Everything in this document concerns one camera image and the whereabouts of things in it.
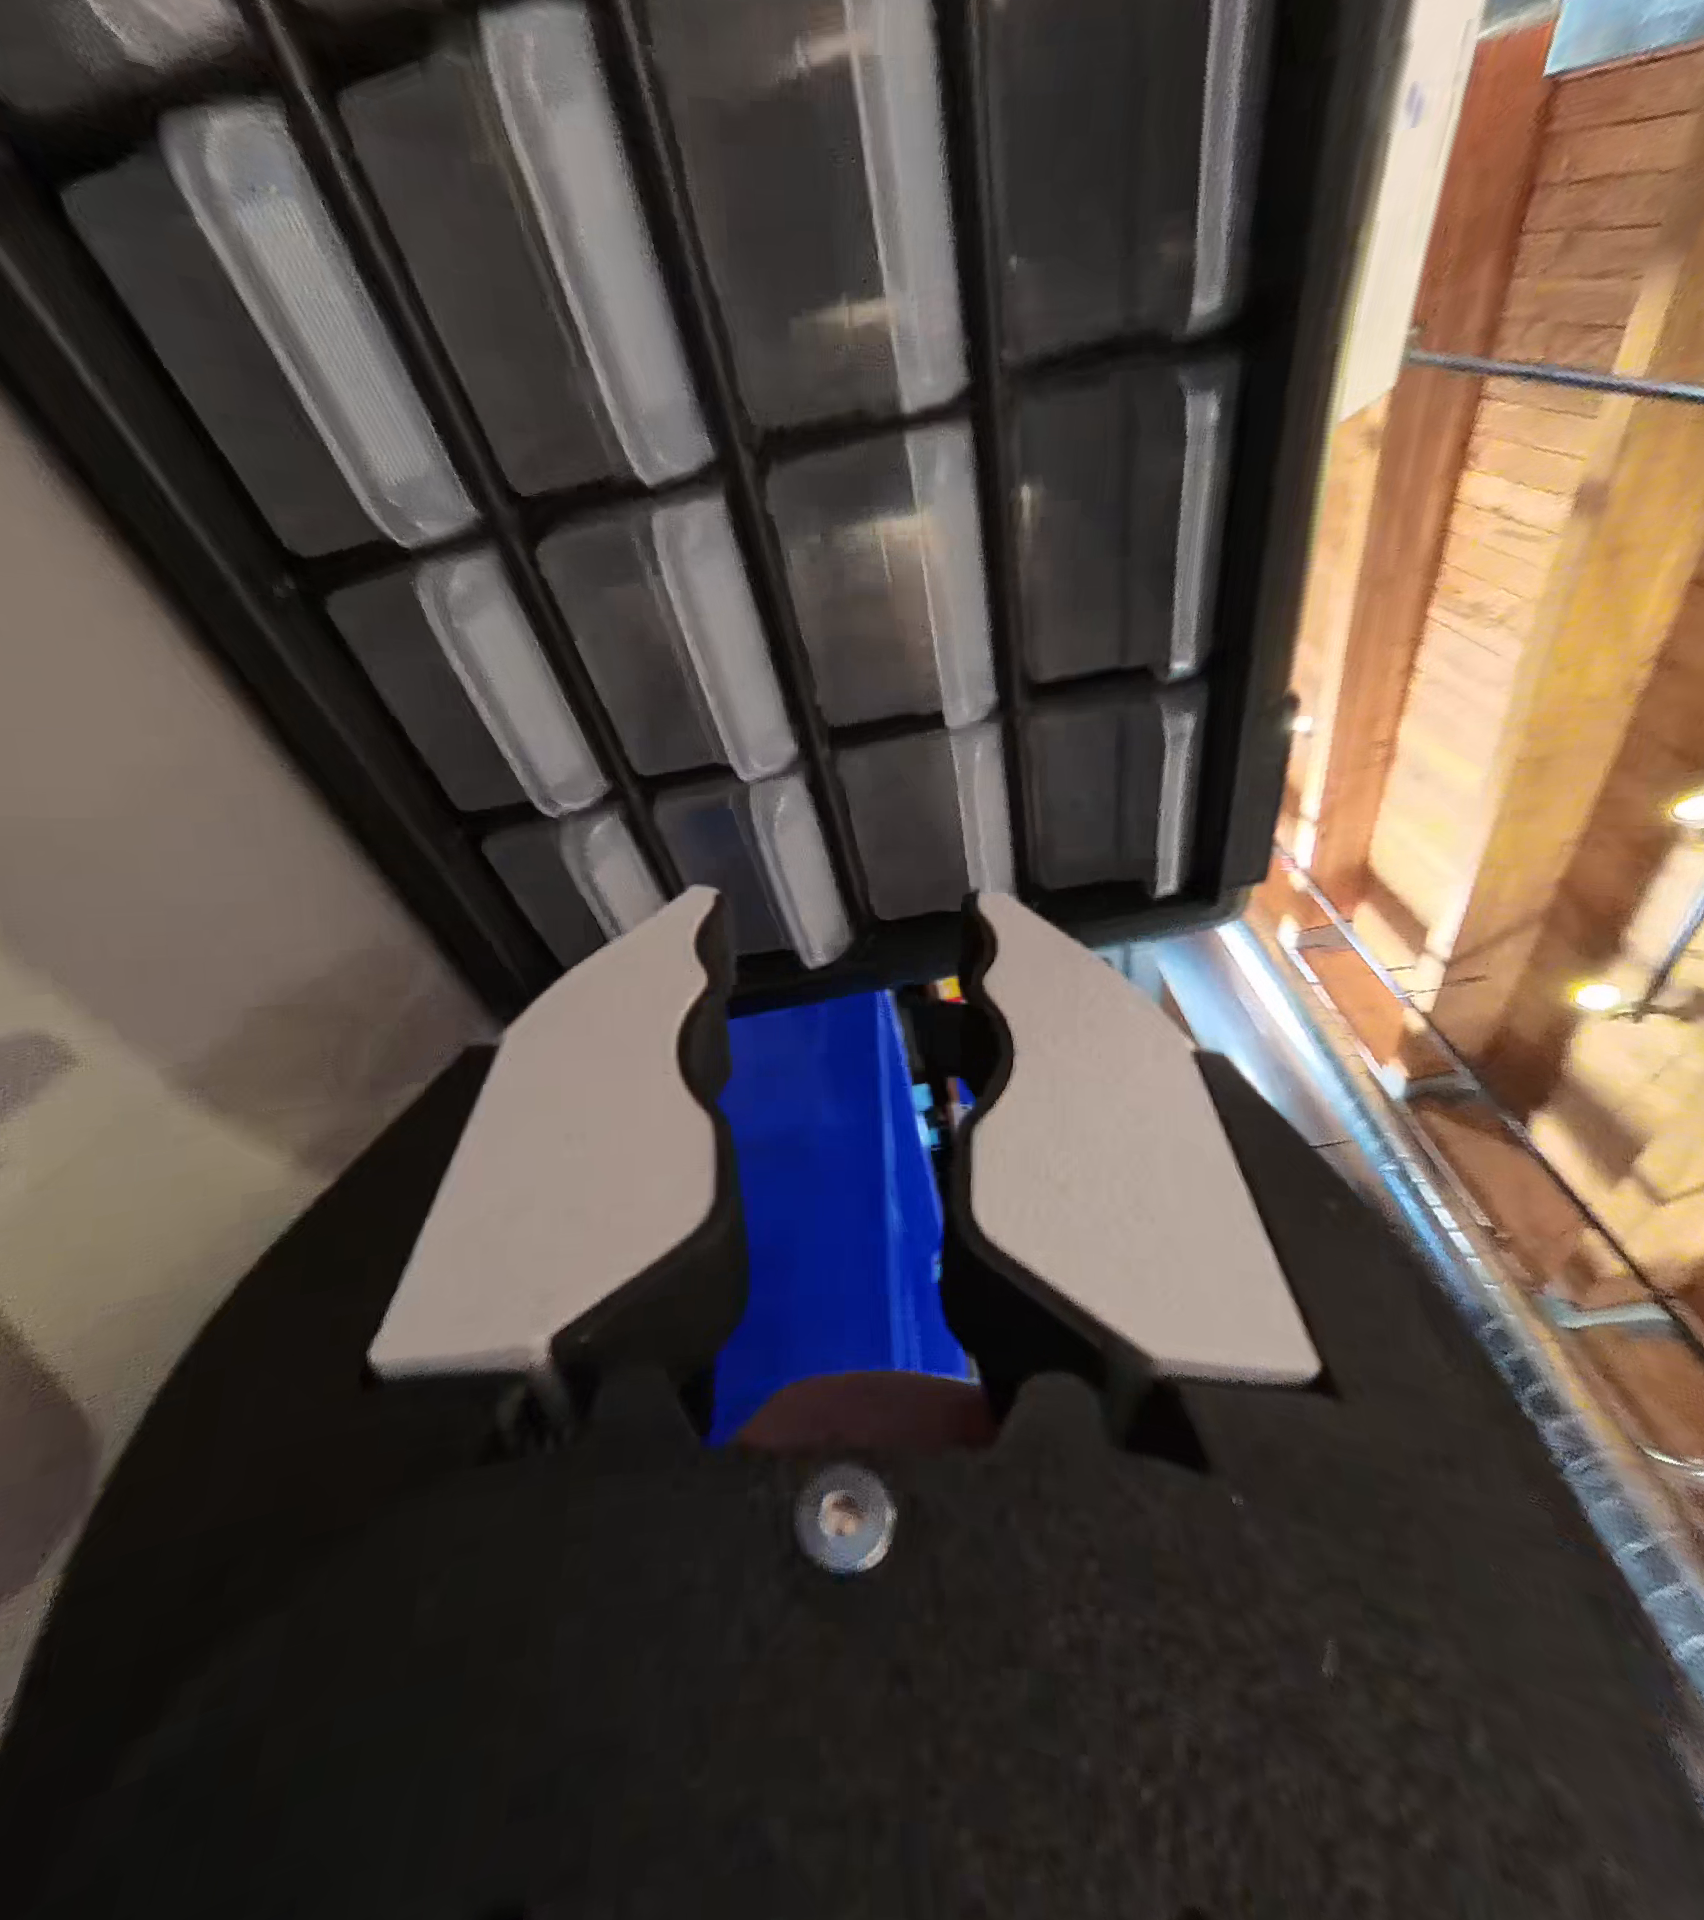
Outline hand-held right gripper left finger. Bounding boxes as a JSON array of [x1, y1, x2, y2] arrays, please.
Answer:
[[366, 884, 752, 1420]]

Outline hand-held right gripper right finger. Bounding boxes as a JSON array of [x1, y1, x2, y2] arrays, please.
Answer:
[[938, 893, 1325, 1451]]

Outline blue plastic bin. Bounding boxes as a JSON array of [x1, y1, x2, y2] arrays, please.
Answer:
[[708, 990, 982, 1451]]

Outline black drawer cabinet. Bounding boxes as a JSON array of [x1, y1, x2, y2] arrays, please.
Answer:
[[0, 0, 1415, 1022]]

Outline array of clear drawers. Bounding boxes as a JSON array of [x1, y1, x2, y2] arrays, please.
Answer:
[[0, 0, 1266, 971]]

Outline thin black ceiling rod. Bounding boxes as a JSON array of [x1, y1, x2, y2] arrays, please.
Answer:
[[1404, 344, 1704, 422]]

